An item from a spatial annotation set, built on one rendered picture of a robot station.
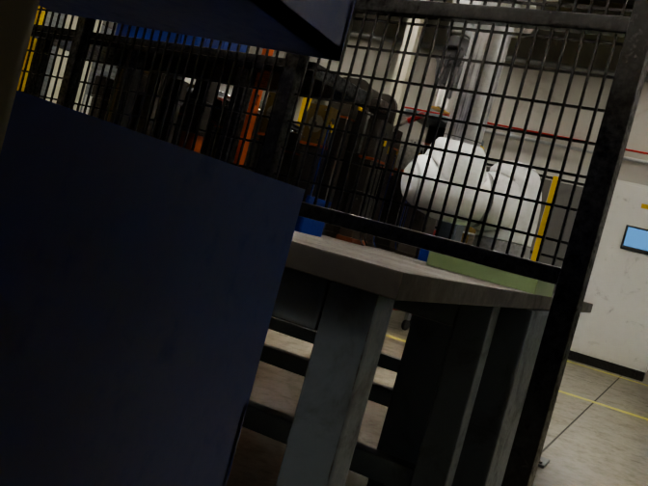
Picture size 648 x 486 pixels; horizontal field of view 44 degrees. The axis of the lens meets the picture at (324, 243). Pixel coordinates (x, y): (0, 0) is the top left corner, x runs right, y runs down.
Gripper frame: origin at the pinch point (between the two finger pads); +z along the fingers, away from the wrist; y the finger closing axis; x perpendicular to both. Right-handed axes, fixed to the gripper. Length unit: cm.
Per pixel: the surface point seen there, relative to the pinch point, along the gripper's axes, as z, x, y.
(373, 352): 66, 118, -93
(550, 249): 11, -667, 311
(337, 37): 43, 191, -147
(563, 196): -54, -667, 313
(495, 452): 95, 25, -66
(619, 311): 60, -624, 191
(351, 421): 76, 119, -94
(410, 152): 17.6, -13.5, 18.5
